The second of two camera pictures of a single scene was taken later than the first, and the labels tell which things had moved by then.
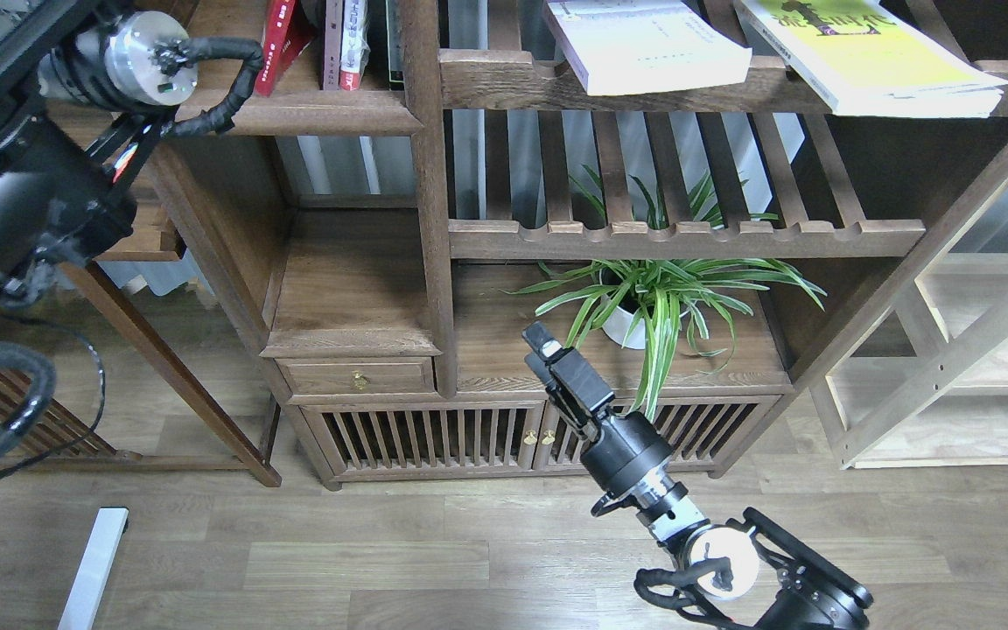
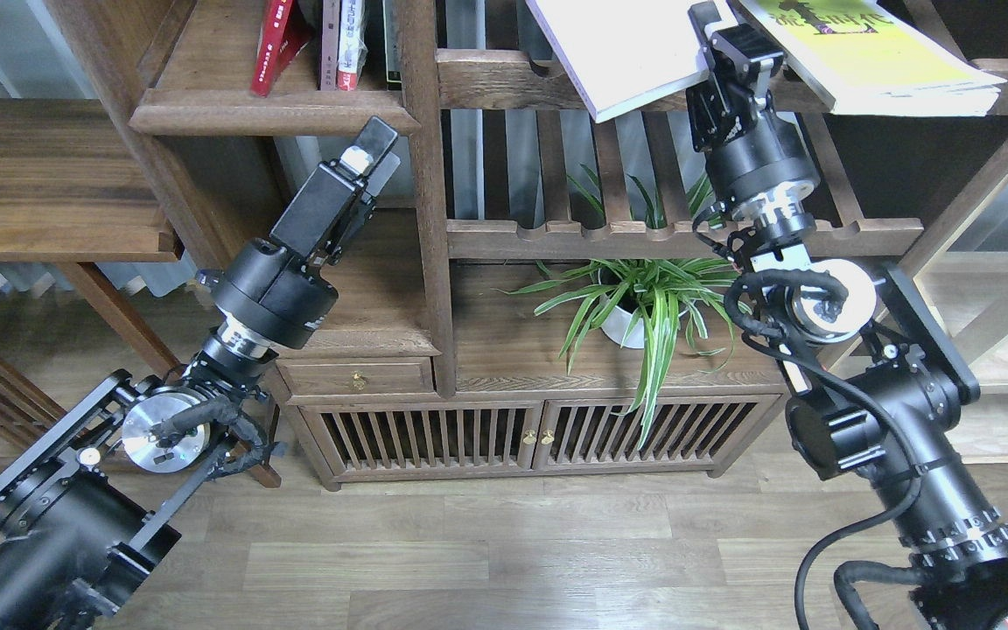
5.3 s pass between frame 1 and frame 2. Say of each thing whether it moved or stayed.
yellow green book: stayed
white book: moved
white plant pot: stayed
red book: stayed
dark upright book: stayed
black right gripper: moved
